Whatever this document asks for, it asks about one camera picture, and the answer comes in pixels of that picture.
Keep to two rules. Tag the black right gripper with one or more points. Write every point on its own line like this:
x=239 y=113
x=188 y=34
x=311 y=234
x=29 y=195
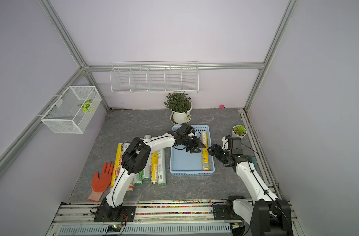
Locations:
x=218 y=149

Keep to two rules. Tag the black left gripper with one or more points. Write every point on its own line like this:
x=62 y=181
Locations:
x=197 y=144

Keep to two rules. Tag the yellow plastic wrap roll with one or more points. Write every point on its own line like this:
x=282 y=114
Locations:
x=205 y=151

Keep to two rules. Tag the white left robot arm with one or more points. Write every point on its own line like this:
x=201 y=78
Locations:
x=135 y=159

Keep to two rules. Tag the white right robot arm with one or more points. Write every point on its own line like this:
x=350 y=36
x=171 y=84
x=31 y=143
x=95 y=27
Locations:
x=267 y=215

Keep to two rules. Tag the blue plastic basket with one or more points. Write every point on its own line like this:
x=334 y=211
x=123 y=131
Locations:
x=183 y=163

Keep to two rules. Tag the small potted succulent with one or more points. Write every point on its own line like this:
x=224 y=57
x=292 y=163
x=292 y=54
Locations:
x=239 y=131

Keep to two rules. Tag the large potted green plant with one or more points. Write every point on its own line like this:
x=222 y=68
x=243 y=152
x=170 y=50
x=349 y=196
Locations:
x=179 y=103

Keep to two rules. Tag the white vent grille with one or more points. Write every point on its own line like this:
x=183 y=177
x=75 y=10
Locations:
x=203 y=229

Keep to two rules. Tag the orange work glove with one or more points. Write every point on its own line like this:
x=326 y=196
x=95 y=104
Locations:
x=101 y=181

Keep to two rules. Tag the green leaf toy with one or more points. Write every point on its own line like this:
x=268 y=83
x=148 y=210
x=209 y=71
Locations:
x=87 y=106

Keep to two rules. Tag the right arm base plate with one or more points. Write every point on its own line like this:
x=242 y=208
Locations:
x=223 y=212

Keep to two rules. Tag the white wire wall shelf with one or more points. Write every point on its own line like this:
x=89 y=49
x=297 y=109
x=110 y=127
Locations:
x=155 y=77

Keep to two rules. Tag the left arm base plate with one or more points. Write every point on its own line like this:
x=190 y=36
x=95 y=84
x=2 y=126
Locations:
x=118 y=214

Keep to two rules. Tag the white mesh wall basket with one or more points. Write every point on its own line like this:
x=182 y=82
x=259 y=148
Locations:
x=65 y=117

